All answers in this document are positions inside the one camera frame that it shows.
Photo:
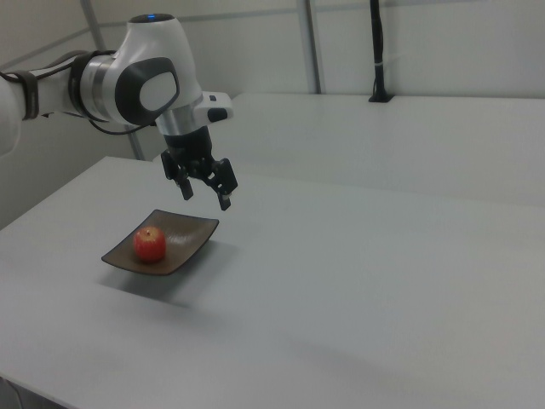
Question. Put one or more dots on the upright grey metal frame post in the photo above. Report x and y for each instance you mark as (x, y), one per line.
(313, 42)

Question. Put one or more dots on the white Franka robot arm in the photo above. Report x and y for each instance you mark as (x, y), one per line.
(157, 42)

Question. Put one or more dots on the black pole base plate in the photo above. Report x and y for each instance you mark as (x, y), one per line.
(381, 99)

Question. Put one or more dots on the red apple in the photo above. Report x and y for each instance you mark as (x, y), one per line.
(150, 245)

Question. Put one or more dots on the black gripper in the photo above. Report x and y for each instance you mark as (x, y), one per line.
(189, 147)

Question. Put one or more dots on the brown square ceramic plate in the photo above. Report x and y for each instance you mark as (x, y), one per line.
(187, 238)

